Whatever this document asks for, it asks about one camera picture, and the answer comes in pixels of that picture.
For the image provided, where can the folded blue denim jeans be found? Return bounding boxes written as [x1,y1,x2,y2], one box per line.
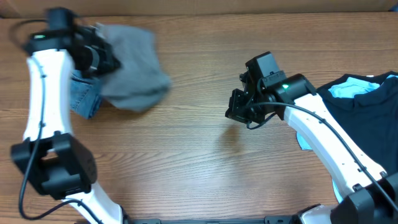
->
[70,70,103,119]

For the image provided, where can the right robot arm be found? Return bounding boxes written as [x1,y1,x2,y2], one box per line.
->
[226,71,397,223]

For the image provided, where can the grey shorts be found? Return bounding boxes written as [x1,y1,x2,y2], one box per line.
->
[96,24,172,113]

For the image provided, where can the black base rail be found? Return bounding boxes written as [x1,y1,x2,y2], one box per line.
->
[123,215,302,224]

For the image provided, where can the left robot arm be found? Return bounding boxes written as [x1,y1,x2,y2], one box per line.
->
[11,7,131,223]

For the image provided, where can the dark navy t-shirt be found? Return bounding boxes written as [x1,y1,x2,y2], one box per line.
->
[315,71,398,175]

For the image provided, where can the light blue t-shirt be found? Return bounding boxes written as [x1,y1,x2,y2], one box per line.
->
[295,73,398,203]

